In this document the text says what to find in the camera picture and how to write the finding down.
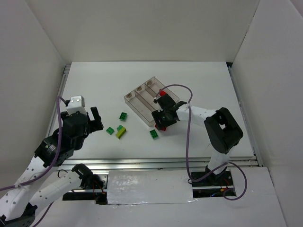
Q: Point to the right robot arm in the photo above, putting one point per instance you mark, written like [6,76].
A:
[223,131]

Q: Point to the clear right container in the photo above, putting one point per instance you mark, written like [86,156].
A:
[152,86]

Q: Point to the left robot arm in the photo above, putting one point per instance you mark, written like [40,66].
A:
[24,200]

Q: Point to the clear left container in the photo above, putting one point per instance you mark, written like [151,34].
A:
[133,102]

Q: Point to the lime lego block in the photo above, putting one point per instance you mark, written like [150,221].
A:
[121,131]

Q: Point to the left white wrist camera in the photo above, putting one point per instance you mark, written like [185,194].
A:
[76,104]

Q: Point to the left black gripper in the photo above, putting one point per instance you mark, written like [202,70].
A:
[90,123]

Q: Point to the green lego two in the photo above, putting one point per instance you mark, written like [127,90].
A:
[123,116]

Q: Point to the small green square lego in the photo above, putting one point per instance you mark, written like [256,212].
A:
[110,130]

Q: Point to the aluminium frame rail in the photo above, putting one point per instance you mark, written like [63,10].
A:
[150,163]

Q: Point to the silver tape sheet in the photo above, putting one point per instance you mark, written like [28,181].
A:
[148,187]

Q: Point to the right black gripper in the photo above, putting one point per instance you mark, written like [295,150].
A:
[162,117]

